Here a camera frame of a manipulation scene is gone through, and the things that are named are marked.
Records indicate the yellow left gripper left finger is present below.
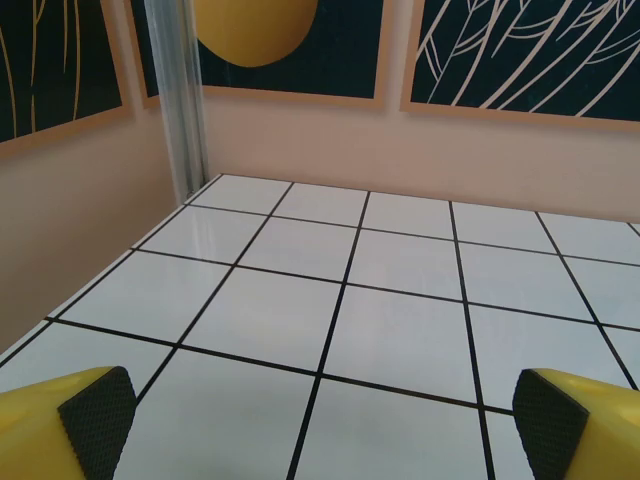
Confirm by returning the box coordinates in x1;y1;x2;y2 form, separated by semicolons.
0;365;137;480

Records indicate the wall panel with leaf outlines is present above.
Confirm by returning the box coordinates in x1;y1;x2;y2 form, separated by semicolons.
399;0;640;134

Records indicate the aluminium corner post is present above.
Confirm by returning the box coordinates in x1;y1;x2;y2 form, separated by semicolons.
144;0;210;201

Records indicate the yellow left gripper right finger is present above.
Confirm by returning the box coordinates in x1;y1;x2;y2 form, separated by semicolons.
513;368;640;480

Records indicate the wall panel with golden oval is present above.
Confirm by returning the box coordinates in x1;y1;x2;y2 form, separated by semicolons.
124;0;386;109

